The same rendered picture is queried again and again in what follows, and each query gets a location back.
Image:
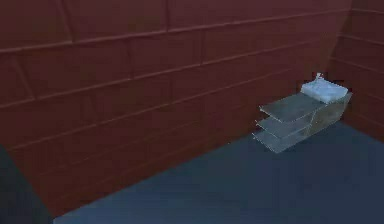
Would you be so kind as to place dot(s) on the white sink basin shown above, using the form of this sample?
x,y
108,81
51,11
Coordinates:
x,y
324,90

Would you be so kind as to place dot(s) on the grey glass shelf unit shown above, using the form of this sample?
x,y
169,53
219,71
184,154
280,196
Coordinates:
x,y
290,110

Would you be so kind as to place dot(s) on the grey sink faucet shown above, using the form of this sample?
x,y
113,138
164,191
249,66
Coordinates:
x,y
318,76

